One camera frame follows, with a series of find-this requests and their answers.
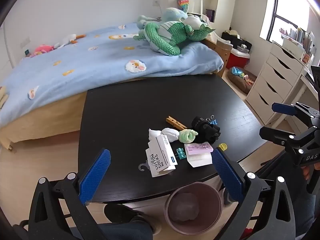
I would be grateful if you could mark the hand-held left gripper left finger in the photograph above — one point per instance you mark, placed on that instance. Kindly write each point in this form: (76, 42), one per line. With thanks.
(95, 177)

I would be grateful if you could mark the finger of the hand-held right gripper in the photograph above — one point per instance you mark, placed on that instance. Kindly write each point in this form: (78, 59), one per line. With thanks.
(283, 108)
(275, 135)

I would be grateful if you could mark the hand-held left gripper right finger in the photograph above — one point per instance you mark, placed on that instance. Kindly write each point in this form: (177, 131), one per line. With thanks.
(226, 177)

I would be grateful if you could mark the pink sock label pack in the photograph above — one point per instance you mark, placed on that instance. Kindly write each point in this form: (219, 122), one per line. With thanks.
(197, 148)

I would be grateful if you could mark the black sock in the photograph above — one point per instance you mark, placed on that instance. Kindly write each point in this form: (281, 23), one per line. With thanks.
(211, 133)

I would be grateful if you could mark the blue binder clip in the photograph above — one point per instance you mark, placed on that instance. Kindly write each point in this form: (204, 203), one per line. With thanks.
(213, 122)

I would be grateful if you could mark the white sock packaging box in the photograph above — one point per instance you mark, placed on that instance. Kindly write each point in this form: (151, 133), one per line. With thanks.
(160, 160)

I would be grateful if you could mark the pink round waste bin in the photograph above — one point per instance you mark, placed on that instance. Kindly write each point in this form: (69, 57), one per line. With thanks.
(172, 220)

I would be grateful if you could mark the person's right hand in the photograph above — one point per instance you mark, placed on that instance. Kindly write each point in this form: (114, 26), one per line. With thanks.
(306, 173)

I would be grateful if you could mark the white drawer unit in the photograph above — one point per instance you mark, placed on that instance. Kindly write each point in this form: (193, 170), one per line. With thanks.
(275, 80)

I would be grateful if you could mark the yellow plastic clip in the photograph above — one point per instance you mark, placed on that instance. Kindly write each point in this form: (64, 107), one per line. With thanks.
(222, 146)

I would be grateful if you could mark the black shoe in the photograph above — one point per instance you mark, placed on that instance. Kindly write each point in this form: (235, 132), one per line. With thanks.
(125, 215)

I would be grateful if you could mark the clear plastic hanger hook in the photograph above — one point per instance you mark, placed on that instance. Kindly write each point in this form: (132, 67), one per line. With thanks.
(143, 167)

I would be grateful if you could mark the brown pet bed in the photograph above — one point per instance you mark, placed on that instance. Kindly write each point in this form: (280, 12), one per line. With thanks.
(241, 83)

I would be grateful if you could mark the teal binder clip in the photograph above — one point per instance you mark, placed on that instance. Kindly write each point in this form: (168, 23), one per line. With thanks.
(182, 153)

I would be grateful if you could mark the person's right leg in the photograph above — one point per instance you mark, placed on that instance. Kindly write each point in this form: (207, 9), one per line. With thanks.
(300, 205)

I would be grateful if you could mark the person's leg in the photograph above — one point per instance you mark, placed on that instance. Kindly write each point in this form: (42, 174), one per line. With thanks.
(300, 205)
(125, 232)

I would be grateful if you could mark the green rolled sock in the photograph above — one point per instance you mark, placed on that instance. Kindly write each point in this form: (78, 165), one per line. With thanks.
(187, 136)

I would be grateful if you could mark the red cloth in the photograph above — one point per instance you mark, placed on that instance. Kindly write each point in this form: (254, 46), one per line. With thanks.
(247, 232)

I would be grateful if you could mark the blue yellow toy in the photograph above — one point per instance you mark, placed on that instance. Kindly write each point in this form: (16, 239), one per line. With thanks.
(237, 72)

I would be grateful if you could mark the person's left leg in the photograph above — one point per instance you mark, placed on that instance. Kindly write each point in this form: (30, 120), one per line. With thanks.
(125, 232)

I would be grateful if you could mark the red storage box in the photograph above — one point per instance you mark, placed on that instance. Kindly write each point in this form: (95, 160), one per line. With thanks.
(236, 60)

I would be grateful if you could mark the white rolled sock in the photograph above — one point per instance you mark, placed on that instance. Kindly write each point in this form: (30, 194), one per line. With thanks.
(153, 133)
(170, 134)

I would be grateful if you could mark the row of books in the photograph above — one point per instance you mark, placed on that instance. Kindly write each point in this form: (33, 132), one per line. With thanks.
(300, 38)

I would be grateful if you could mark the wooden clothespin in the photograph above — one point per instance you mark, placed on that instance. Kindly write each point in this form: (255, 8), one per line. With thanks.
(175, 122)

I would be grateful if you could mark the black bag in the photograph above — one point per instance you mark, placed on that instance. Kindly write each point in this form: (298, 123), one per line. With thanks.
(235, 41)

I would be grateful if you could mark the window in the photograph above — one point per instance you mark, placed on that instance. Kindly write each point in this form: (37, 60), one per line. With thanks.
(287, 2)

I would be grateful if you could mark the bed with blue blanket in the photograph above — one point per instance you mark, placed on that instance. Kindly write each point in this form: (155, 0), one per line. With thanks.
(100, 62)

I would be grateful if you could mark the dark purple box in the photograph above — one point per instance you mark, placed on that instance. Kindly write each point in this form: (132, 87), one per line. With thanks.
(210, 15)

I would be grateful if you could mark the beige folded clothes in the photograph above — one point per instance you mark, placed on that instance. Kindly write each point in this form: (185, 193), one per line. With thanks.
(3, 97)

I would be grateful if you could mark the green dragon plush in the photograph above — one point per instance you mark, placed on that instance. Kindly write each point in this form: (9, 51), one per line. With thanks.
(170, 38)

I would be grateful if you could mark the pink plush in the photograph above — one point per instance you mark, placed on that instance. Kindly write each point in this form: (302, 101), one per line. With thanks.
(42, 49)

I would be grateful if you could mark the white goose plush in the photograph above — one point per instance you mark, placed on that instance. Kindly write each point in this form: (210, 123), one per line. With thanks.
(66, 41)

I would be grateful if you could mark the rainbow knitted bag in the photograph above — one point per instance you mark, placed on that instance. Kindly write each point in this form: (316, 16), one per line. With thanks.
(182, 5)

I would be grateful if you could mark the light blue plush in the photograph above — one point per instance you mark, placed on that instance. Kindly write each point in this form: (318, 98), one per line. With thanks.
(172, 13)

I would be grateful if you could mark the white wall shelf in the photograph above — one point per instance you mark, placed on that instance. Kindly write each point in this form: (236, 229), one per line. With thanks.
(217, 0)

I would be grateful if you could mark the white wall outlet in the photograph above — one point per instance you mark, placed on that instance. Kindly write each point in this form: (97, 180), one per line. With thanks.
(156, 2)

